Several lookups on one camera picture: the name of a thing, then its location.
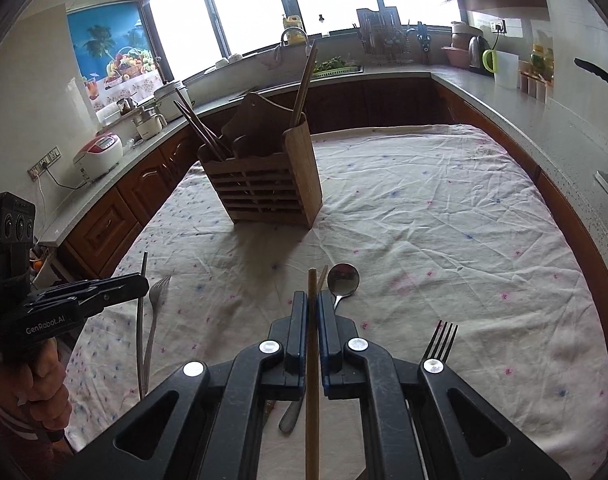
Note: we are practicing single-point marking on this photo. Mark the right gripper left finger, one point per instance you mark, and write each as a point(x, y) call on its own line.
point(286, 371)

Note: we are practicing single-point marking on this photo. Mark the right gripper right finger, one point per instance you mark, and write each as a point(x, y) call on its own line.
point(338, 382)

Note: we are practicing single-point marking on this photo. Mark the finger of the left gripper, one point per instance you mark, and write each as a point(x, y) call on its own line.
point(94, 296)

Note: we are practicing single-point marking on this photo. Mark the bamboo chopstick pair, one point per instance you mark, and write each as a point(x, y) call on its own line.
point(312, 387)

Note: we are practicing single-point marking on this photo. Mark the silver fork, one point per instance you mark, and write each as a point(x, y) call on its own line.
point(441, 342)
point(157, 296)

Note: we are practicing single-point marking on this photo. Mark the left hand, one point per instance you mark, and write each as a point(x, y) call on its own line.
point(35, 393)

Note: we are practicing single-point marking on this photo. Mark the silver spoon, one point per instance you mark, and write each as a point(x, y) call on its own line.
point(342, 280)

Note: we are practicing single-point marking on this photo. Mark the white rice cooker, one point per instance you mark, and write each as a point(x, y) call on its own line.
point(98, 156)

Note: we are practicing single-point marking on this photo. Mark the floral white tablecloth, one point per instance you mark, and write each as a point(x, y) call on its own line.
point(417, 226)

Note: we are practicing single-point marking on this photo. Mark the wooden utensil holder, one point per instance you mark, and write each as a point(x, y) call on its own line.
point(272, 175)

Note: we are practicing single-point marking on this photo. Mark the white pot on counter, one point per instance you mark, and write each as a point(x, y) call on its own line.
point(166, 96)

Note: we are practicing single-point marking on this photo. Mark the fruit poster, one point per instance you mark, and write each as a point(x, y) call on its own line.
point(113, 54)

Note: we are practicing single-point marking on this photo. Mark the green vegetables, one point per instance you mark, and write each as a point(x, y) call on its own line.
point(334, 67)

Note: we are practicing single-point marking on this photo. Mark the dish rack by window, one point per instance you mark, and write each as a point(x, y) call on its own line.
point(383, 38)

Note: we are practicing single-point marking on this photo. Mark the pink basin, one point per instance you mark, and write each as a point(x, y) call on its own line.
point(459, 58)

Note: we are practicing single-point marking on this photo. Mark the spice jar rack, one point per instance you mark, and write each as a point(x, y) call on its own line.
point(536, 77)

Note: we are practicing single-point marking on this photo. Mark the steel electric kettle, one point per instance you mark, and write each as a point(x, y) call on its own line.
point(477, 46)

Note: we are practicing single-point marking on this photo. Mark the wall power socket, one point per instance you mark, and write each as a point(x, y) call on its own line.
point(44, 162)

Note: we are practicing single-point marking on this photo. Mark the green handled white jug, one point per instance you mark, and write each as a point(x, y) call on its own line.
point(504, 66)

